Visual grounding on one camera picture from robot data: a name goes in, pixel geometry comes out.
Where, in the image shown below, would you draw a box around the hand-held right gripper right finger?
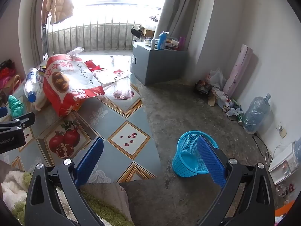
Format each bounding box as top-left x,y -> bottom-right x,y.
196,136 -> 275,226

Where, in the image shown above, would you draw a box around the pink rolled mat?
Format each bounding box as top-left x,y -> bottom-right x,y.
223,44 -> 254,98

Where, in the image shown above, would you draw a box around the white plastic bag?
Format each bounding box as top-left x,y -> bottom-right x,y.
207,68 -> 227,92

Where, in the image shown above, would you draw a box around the beige puffer jacket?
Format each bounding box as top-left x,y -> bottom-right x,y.
42,0 -> 74,25

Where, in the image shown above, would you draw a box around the clear floral plastic bag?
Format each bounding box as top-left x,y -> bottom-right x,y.
94,69 -> 132,84

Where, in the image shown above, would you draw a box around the pile of colourful clothes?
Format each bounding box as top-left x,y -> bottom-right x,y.
0,60 -> 16,90

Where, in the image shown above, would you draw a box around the fuzzy green white blanket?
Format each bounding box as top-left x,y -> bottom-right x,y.
0,169 -> 132,226

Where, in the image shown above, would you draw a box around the large blue water jug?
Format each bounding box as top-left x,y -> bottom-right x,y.
242,93 -> 271,134

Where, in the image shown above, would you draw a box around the clear plastic water bottle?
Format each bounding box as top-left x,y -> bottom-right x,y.
24,67 -> 41,103

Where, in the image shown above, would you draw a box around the grey curtain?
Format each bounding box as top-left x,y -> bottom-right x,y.
30,0 -> 51,59
154,0 -> 203,50

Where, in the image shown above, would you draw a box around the cardboard boxes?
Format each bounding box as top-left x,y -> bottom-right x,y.
131,24 -> 157,40

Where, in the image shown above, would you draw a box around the green plastic bag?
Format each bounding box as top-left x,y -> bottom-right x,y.
8,95 -> 24,117

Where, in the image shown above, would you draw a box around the red white snack bag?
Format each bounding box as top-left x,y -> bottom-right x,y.
43,54 -> 105,117

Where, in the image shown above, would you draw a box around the balcony railing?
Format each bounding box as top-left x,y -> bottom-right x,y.
47,22 -> 141,51

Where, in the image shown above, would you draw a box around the white appliance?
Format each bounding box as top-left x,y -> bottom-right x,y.
269,142 -> 300,185

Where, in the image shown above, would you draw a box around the grey cabinet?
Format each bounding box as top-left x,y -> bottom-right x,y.
132,42 -> 189,86

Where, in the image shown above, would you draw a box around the blue bottle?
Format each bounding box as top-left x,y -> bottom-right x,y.
157,31 -> 170,50

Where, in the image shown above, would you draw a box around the pile of mixed packaging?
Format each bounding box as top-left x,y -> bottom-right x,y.
194,80 -> 245,123

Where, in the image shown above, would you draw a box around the blue plastic basket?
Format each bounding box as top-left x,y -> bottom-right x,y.
172,130 -> 219,177

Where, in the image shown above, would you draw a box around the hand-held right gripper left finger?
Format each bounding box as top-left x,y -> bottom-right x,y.
24,136 -> 111,226

